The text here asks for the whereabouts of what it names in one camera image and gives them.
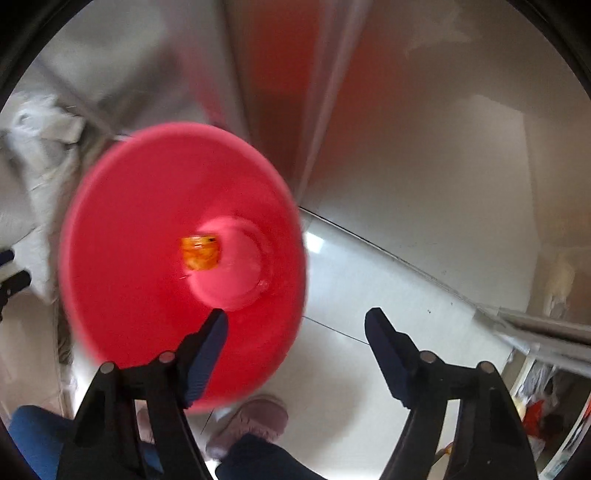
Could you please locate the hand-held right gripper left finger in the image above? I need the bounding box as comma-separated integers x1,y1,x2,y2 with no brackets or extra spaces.
55,308,229,480

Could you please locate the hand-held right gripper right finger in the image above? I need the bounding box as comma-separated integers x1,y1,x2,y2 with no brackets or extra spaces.
365,308,539,480

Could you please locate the orange snack wrapper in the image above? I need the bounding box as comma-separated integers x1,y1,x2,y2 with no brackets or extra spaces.
180,234,221,272

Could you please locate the red plastic bucket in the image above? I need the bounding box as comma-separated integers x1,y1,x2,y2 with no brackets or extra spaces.
59,122,308,414

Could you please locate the pink slipper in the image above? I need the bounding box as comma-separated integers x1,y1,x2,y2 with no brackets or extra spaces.
205,398,289,460

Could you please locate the white plastic bag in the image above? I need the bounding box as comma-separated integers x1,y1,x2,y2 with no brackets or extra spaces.
0,90,88,195

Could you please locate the red plastic bag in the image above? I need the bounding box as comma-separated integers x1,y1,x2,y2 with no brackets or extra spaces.
524,399,561,437

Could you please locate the grey metal rail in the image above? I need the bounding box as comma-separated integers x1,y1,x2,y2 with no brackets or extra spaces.
475,305,591,376

